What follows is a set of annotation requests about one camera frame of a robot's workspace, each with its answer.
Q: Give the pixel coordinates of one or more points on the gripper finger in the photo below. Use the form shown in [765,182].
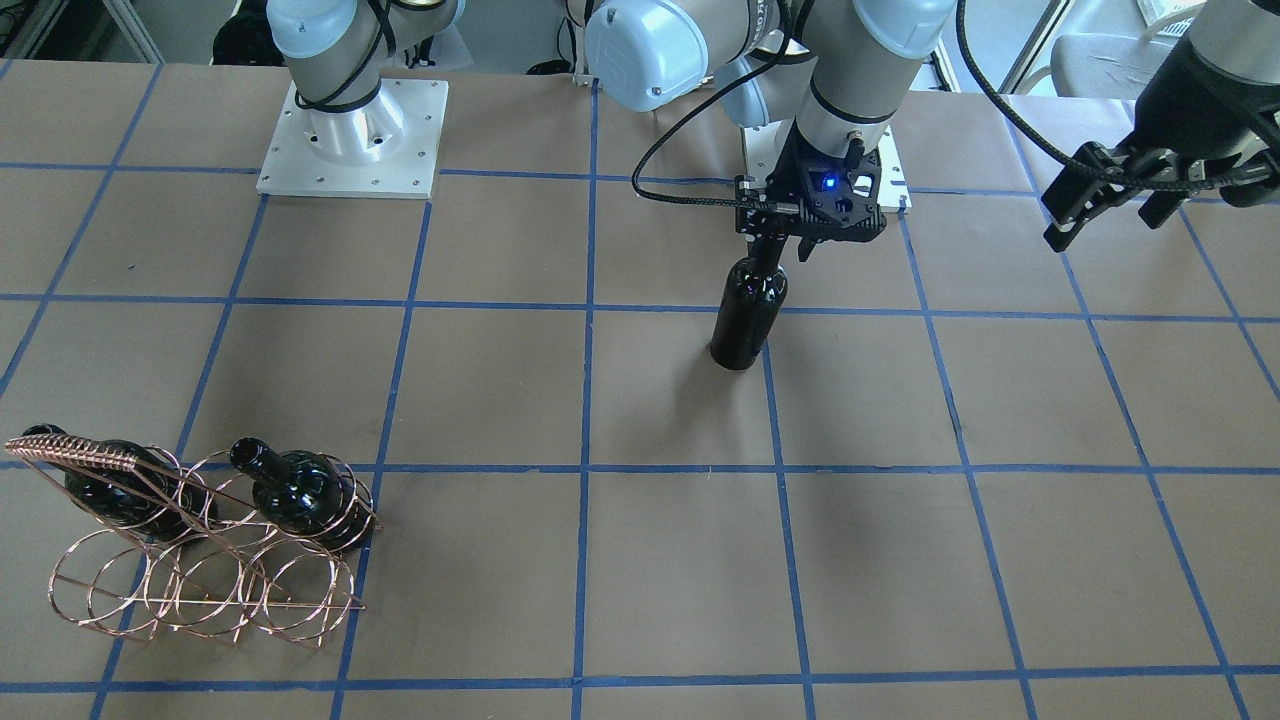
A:
[760,216]
[807,245]

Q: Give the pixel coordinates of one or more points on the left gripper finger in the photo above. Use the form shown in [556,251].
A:
[1162,204]
[1073,200]

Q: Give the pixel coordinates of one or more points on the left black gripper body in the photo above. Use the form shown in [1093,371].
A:
[1198,96]

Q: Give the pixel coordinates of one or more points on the dark wine bottle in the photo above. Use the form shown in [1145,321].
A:
[304,494]
[755,290]

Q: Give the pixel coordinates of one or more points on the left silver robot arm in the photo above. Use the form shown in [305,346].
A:
[1239,37]

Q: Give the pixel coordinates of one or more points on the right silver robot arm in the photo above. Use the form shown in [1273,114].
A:
[832,72]

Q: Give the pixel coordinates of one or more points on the dark wine bottle in basket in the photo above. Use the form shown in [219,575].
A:
[304,494]

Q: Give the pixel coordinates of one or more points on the grey office chair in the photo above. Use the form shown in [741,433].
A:
[1117,65]

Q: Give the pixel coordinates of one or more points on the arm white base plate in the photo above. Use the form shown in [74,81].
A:
[388,149]
[762,145]

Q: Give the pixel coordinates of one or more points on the copper wire wine basket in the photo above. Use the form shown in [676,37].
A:
[240,574]

